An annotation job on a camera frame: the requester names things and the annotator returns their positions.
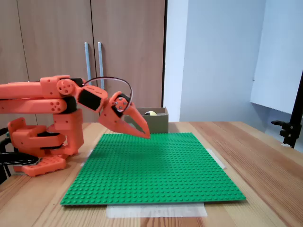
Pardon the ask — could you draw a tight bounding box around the long masking tape strip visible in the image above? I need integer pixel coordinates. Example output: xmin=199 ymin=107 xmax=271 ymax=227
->
xmin=106 ymin=202 xmax=208 ymax=218

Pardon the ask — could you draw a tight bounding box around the green studded baseplate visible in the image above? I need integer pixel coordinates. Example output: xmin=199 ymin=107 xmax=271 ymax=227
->
xmin=59 ymin=132 xmax=247 ymax=207

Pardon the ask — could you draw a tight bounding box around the short masking tape strip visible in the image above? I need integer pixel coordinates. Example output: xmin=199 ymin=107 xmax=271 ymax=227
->
xmin=205 ymin=148 xmax=227 ymax=170
xmin=80 ymin=148 xmax=93 ymax=167

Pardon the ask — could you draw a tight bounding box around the metal cabinet handle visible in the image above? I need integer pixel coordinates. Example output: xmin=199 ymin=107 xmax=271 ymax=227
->
xmin=98 ymin=42 xmax=106 ymax=90
xmin=84 ymin=42 xmax=93 ymax=82

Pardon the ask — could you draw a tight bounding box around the black camera stand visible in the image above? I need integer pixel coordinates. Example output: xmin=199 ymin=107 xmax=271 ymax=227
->
xmin=271 ymin=70 xmax=303 ymax=149

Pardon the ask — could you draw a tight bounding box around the black table clamp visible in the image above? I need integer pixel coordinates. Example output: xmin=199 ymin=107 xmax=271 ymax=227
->
xmin=0 ymin=152 xmax=40 ymax=166

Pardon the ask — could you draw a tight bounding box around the brown cardboard box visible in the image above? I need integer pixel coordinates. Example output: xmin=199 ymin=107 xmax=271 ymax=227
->
xmin=124 ymin=107 xmax=169 ymax=134

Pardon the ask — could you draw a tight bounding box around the white board panel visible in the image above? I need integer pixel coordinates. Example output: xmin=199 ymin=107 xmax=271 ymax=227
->
xmin=250 ymin=0 xmax=303 ymax=115

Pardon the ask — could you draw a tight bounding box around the brown wooden cabinet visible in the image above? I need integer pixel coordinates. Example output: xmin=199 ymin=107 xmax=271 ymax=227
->
xmin=0 ymin=0 xmax=166 ymax=123

